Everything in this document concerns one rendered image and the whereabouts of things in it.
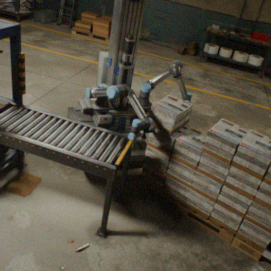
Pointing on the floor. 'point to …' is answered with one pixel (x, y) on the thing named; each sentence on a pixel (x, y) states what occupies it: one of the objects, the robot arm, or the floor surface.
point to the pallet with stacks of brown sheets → (93, 26)
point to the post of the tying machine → (15, 42)
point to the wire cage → (8, 8)
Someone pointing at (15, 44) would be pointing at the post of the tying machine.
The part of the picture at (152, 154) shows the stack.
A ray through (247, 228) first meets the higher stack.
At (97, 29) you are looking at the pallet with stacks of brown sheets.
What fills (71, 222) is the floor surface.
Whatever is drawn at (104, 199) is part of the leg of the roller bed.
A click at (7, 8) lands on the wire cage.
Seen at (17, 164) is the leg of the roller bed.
